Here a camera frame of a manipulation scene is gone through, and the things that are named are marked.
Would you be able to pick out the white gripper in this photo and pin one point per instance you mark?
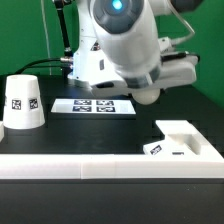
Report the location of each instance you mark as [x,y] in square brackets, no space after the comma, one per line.
[176,70]

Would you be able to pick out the white lamp base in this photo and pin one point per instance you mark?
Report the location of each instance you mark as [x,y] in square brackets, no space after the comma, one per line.
[180,139]

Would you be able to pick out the white lamp bulb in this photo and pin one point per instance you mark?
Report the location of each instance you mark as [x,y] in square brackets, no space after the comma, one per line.
[146,97]

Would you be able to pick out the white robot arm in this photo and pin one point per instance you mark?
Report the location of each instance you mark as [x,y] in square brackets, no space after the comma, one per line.
[120,52]

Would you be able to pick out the white lamp shade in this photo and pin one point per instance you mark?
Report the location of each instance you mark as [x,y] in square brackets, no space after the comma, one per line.
[23,108]

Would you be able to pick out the white marker sheet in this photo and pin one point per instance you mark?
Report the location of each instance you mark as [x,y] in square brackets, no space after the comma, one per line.
[91,106]

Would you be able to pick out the white fence frame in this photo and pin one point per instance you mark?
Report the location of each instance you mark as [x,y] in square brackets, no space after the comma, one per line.
[208,164]

